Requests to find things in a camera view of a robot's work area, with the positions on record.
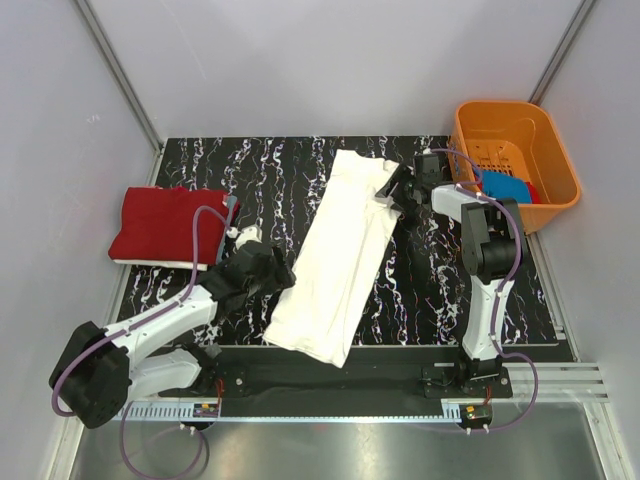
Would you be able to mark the grey slotted cable duct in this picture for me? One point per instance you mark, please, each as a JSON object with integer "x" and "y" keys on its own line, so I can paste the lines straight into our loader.
{"x": 228, "y": 411}

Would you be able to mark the corner aluminium post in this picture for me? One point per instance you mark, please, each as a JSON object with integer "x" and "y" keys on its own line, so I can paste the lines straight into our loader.
{"x": 562, "y": 50}
{"x": 106, "y": 50}

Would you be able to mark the folded grey t shirt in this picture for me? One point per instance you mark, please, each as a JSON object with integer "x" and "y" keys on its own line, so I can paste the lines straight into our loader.
{"x": 232, "y": 205}

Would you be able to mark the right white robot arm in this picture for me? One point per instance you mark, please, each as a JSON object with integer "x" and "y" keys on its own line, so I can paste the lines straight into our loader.
{"x": 492, "y": 248}

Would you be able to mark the orange plastic basket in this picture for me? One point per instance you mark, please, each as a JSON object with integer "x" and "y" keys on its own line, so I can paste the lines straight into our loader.
{"x": 519, "y": 139}

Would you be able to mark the red t shirt in basket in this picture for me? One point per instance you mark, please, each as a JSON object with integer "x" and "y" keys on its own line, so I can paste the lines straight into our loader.
{"x": 533, "y": 193}

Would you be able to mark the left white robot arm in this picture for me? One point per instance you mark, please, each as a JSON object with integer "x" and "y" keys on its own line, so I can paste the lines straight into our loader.
{"x": 102, "y": 369}

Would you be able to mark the blue t shirt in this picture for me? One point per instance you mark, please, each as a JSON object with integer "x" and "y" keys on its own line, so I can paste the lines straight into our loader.
{"x": 499, "y": 185}

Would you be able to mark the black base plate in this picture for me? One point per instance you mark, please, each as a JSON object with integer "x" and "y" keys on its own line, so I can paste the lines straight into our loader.
{"x": 394, "y": 378}

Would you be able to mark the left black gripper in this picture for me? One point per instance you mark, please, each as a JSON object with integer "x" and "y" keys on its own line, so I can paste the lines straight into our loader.
{"x": 282, "y": 276}

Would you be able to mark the left corner aluminium post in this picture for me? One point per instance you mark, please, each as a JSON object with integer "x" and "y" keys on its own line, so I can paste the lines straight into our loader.
{"x": 106, "y": 50}

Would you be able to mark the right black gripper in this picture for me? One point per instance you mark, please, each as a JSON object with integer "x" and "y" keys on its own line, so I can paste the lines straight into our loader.
{"x": 399, "y": 176}

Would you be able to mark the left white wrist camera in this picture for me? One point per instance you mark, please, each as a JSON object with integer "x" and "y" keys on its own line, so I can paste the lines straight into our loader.
{"x": 242, "y": 236}

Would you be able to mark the right corner aluminium post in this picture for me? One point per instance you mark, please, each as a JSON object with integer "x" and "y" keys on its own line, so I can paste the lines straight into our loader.
{"x": 562, "y": 50}

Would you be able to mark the white t shirt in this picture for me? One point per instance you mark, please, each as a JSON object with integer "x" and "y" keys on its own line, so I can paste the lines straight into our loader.
{"x": 338, "y": 262}
{"x": 156, "y": 263}

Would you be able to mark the folded white t shirt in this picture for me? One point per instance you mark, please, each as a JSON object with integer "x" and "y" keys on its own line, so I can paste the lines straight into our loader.
{"x": 156, "y": 263}

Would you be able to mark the folded red t shirt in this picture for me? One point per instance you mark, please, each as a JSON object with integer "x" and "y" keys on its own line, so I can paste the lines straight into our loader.
{"x": 156, "y": 224}

